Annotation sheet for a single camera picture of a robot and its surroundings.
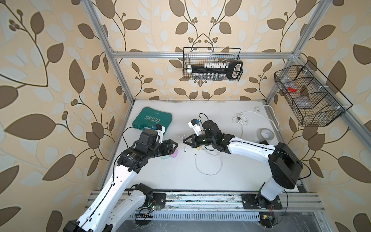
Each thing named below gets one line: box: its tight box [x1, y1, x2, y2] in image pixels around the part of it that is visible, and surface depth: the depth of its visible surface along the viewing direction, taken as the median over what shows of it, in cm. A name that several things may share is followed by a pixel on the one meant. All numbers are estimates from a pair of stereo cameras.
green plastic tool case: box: [131, 106, 173, 135], surface depth 106 cm
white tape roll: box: [256, 127, 275, 142], surface depth 100 cm
